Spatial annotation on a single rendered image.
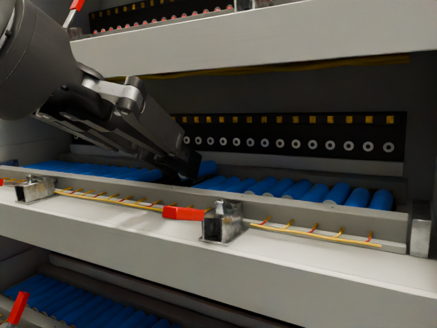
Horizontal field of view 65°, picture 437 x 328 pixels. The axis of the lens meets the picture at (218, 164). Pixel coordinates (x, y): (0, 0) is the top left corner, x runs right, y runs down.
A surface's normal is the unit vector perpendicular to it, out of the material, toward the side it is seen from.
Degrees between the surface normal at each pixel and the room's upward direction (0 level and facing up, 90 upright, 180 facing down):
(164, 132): 91
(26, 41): 91
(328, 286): 111
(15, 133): 90
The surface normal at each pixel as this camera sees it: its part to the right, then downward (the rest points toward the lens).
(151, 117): 0.92, 0.11
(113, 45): -0.50, 0.19
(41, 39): 0.89, -0.11
